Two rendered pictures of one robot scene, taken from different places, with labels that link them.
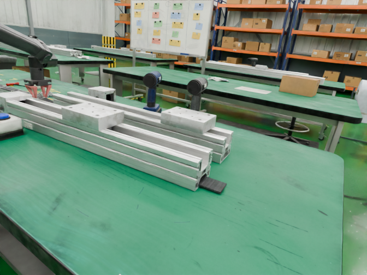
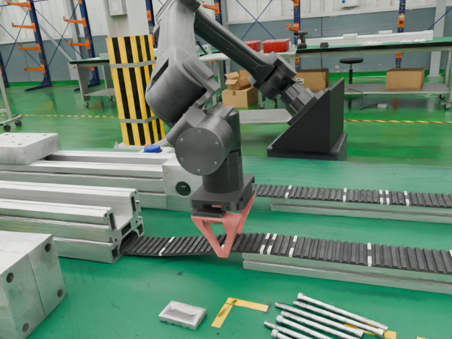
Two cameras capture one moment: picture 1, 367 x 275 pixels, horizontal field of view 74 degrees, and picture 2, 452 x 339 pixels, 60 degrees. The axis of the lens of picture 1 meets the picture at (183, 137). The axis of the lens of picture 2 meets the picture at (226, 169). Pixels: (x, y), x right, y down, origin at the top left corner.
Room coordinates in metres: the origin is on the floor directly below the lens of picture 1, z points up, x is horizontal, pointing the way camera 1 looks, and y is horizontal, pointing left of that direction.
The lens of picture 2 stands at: (1.67, 0.68, 1.11)
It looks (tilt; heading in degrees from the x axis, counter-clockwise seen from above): 20 degrees down; 174
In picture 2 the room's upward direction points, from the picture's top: 5 degrees counter-clockwise
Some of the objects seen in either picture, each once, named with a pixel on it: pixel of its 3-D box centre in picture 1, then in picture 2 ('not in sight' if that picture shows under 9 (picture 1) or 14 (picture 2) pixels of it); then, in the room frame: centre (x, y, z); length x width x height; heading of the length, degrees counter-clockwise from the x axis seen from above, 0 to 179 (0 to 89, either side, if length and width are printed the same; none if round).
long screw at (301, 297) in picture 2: not in sight; (340, 311); (1.31, 0.84, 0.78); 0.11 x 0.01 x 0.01; 47
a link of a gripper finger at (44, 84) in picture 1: (41, 89); (223, 223); (1.18, 0.72, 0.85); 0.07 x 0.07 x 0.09; 64
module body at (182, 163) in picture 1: (94, 133); (22, 173); (0.74, 0.30, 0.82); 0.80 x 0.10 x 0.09; 64
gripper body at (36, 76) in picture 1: (37, 75); (222, 173); (1.17, 0.73, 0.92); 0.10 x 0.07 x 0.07; 154
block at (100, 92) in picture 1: (100, 98); (11, 276); (1.21, 0.44, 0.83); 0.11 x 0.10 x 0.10; 158
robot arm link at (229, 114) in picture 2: (36, 62); (217, 131); (1.17, 0.73, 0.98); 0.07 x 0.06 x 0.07; 160
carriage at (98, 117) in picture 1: (93, 119); (17, 153); (0.74, 0.30, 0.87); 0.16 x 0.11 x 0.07; 64
